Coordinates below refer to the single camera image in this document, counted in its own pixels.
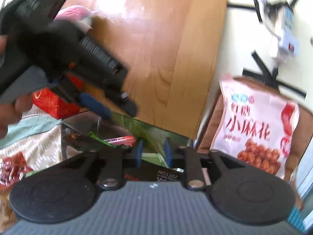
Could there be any person's left hand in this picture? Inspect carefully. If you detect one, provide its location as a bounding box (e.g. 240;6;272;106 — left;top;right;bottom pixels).
0;35;34;139

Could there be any black cardboard box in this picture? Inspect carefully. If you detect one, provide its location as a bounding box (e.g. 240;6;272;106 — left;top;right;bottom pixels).
61;111;196;188

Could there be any white power strip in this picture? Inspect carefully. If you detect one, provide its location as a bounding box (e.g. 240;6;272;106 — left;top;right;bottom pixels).
274;4;300;60

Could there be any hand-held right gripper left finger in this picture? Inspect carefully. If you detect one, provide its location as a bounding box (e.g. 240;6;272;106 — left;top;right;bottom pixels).
59;139;145;191

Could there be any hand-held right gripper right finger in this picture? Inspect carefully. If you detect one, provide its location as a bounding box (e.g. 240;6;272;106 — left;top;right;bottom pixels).
163;138;250;191

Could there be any pink snack bag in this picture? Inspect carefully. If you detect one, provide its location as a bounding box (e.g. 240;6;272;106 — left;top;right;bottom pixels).
210;72;301;181

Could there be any wooden headboard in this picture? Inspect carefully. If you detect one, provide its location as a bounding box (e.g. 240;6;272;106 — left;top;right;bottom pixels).
87;0;229;141

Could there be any light green snack packet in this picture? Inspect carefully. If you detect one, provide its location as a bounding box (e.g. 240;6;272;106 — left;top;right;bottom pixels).
141;152;170;168

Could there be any blue woven mat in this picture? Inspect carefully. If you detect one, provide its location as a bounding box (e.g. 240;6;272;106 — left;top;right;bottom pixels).
286;206;307;233

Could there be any red gift box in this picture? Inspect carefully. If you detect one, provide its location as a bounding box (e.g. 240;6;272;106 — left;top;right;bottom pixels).
32;75;85;119

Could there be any white power cable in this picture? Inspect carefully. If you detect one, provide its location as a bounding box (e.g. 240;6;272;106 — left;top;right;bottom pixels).
259;0;283;65

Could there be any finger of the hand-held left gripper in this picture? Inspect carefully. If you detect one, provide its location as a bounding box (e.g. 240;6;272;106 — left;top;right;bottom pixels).
108;78;139;117
55;77;113;120

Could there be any green red snack packet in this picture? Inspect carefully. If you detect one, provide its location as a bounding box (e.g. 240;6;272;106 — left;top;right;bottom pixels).
89;132;137;148

